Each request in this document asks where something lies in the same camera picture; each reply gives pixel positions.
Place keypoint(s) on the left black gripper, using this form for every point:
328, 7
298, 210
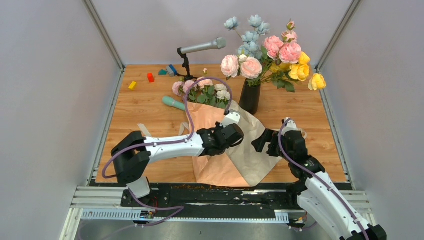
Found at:
219, 128

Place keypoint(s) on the teal block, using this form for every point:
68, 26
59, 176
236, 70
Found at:
162, 72

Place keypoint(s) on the black microphone tripod stand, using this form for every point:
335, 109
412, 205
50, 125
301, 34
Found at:
186, 66

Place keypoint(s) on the beige ribbon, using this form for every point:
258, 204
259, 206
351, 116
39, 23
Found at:
184, 126

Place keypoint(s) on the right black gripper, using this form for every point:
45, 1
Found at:
268, 136

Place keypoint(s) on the silver microphone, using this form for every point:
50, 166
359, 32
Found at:
216, 44

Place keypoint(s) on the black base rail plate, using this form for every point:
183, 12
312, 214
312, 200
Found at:
202, 201

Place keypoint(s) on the red block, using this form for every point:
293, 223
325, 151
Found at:
150, 77

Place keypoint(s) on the yellow block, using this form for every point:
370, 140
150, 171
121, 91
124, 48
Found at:
132, 85

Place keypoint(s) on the black vase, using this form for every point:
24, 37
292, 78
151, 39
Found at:
250, 98

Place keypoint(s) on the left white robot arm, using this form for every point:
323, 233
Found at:
132, 155

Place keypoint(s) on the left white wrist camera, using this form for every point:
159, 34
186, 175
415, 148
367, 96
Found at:
232, 117

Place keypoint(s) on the flower stems bunch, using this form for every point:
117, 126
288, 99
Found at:
203, 92

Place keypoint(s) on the teal toy microphone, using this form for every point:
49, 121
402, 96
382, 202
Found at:
171, 102

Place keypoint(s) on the flowers in vase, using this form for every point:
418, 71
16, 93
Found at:
264, 58

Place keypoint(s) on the peach paper bouquet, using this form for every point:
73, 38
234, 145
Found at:
240, 166

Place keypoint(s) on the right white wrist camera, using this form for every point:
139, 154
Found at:
289, 125

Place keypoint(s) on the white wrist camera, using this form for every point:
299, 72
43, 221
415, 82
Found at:
289, 125
232, 117

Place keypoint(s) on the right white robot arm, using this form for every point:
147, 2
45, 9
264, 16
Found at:
314, 191

